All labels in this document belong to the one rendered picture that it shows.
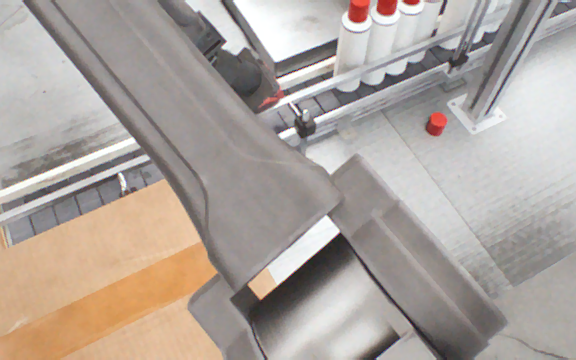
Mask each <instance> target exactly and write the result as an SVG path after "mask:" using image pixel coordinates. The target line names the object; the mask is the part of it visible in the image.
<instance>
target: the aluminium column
mask: <svg viewBox="0 0 576 360"><path fill-rule="evenodd" d="M558 2H559V0H513V2H512V4H511V6H510V8H509V10H508V12H507V14H506V16H505V18H504V20H503V22H502V24H501V26H500V28H499V30H498V33H497V35H496V37H495V39H494V41H493V43H492V45H491V47H490V49H489V51H488V53H487V55H486V57H485V59H484V61H483V64H482V66H481V68H480V70H479V72H478V74H477V76H476V78H475V80H474V82H473V84H472V86H471V88H470V91H469V93H468V95H467V97H466V99H465V101H463V103H462V105H461V107H462V108H463V109H464V110H465V111H466V112H467V113H468V114H469V116H470V118H471V119H472V120H473V121H474V122H475V123H476V122H478V121H480V120H482V119H484V118H486V117H489V116H491V115H492V112H493V111H494V109H496V108H497V106H498V104H499V102H500V101H501V99H502V97H503V96H504V94H505V92H506V91H507V89H508V87H509V85H510V83H511V81H512V80H513V78H514V76H515V75H516V73H517V71H518V69H519V68H520V66H521V64H522V63H523V61H524V59H525V58H526V56H527V53H528V52H529V50H530V48H531V47H532V45H533V43H534V41H535V40H536V38H537V36H538V35H539V33H540V31H541V30H542V28H543V26H544V25H545V23H546V20H547V19H548V17H549V15H550V14H551V12H552V10H553V8H554V7H556V5H557V3H558Z"/></svg>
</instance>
